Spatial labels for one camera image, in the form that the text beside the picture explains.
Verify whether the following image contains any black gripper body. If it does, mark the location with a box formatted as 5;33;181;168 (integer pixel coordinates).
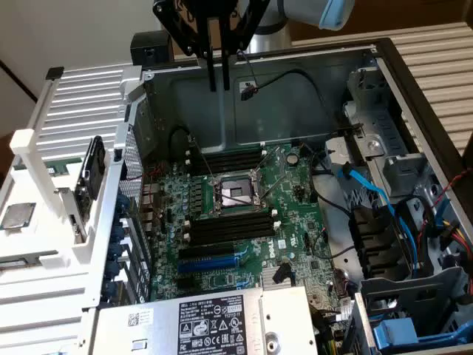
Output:
184;0;252;18

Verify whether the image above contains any black box device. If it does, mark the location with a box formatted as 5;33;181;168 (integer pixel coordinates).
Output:
130;30;175;67

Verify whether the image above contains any open grey PC case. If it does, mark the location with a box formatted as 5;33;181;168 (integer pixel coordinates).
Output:
79;36;473;355

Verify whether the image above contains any silver socket locking lever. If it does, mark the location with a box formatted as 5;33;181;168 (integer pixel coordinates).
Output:
258;173;287;203
190;137;219;186

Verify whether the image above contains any CPU socket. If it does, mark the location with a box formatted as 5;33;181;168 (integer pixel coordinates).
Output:
208;168;269;219

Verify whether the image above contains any silver metal disk bay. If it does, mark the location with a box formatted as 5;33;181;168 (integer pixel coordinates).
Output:
343;66;429;200

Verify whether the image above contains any black graphics card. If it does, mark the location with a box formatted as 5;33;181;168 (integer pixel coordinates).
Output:
68;135;108;241

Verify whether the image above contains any plain brown cardboard box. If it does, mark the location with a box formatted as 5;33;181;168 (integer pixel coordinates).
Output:
290;0;473;41

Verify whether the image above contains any green Dell motherboard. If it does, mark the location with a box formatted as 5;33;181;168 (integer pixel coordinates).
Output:
140;142;355;334

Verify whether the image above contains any long black expansion slot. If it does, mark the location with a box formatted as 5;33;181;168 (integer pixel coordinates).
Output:
178;242;237;263

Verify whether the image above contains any blue expansion slot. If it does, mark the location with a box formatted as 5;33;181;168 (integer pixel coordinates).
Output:
176;254;240;274

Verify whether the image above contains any silver finned heatsink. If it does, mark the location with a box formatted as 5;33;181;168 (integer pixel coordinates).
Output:
260;265;293;286

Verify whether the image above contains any white parts rack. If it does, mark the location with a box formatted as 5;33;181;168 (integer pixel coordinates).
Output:
0;66;125;282

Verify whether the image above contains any silver CPU chip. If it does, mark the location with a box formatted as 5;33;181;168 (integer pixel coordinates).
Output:
0;202;37;231

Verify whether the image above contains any silver power supply with label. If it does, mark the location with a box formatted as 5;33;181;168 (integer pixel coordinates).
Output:
88;286;319;355

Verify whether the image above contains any grey plastic disk bay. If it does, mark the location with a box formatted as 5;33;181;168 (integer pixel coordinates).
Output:
356;266;470;355

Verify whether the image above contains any blue plastic drive tray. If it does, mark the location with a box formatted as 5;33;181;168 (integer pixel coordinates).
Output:
371;317;473;352

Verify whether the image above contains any black wire with connector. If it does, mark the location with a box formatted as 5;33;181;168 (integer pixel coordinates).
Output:
236;50;365;134

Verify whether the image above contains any thin black wire loop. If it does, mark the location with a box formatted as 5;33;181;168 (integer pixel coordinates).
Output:
168;125;195;163

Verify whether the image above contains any thick black wire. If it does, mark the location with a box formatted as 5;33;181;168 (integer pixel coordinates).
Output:
309;146;358;223

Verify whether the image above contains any long blue SATA wire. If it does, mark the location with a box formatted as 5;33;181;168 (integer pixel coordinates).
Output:
338;162;424;277

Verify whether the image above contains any red and black twisted wire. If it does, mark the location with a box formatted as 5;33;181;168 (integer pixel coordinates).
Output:
430;173;473;210

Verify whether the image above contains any short light blue flat wire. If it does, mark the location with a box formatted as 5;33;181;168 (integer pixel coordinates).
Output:
434;197;452;234

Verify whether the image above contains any red and yellow wire bundle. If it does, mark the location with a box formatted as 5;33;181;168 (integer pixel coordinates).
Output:
441;220;473;267

